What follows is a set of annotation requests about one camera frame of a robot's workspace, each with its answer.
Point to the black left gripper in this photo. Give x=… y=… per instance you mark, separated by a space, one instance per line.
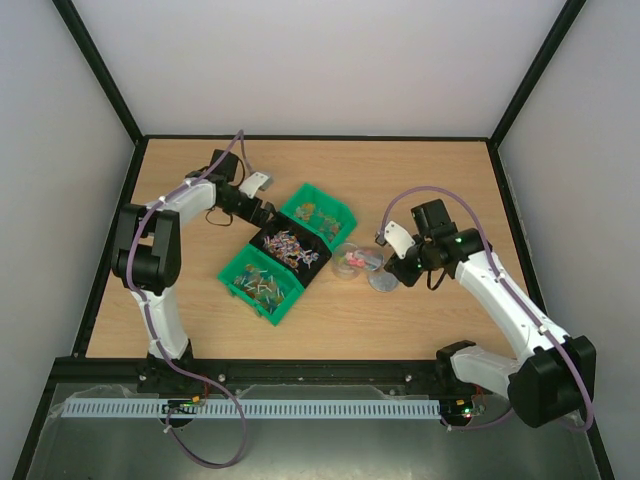
x=251 y=213

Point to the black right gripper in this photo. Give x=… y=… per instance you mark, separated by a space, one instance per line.
x=400 y=267

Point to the black bin with lollipops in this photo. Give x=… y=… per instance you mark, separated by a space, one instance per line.
x=293 y=246

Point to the silver metal scoop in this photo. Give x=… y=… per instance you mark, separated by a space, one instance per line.
x=365 y=259

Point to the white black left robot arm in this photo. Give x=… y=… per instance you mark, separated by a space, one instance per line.
x=147 y=249

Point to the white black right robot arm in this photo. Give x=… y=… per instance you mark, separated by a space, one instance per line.
x=552 y=374

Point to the silver metal jar lid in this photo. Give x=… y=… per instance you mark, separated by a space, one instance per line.
x=382 y=281

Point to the clear plastic candy jar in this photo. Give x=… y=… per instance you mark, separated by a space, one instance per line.
x=344 y=264

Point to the right controller circuit board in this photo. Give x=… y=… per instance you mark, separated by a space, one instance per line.
x=467 y=407

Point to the controller circuit board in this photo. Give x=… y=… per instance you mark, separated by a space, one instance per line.
x=467 y=407
x=184 y=406

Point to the left controller circuit board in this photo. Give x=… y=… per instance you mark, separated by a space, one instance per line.
x=184 y=406

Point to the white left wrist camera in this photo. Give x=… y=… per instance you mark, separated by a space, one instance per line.
x=257 y=181

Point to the black aluminium frame rail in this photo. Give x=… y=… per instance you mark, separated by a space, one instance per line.
x=430 y=377

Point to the light blue slotted cable duct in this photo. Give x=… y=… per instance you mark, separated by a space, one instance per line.
x=258 y=409

